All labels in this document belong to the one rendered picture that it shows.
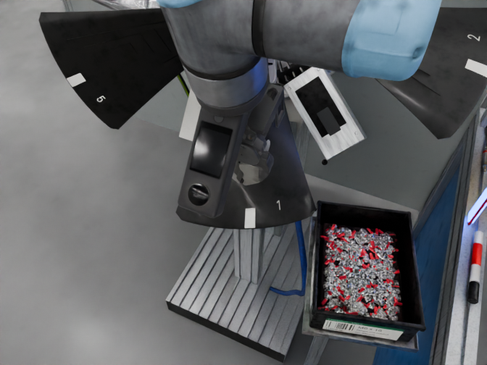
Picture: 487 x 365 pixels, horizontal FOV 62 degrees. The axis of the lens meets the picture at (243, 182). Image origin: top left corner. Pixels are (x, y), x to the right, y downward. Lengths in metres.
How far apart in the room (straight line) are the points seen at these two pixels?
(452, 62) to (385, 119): 1.00
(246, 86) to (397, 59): 0.14
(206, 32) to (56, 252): 1.64
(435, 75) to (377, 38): 0.34
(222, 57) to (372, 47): 0.11
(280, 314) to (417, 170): 0.78
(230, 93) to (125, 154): 1.80
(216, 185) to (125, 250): 1.39
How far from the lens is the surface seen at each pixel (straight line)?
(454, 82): 0.61
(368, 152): 1.73
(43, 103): 2.61
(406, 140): 1.66
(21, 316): 1.79
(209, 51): 0.32
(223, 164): 0.41
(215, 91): 0.36
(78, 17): 0.75
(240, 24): 0.29
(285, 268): 1.59
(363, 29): 0.27
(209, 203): 0.42
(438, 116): 0.58
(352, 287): 0.73
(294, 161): 0.67
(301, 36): 0.28
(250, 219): 0.65
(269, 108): 0.45
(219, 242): 1.65
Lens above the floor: 1.47
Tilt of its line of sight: 50 degrees down
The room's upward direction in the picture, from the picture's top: straight up
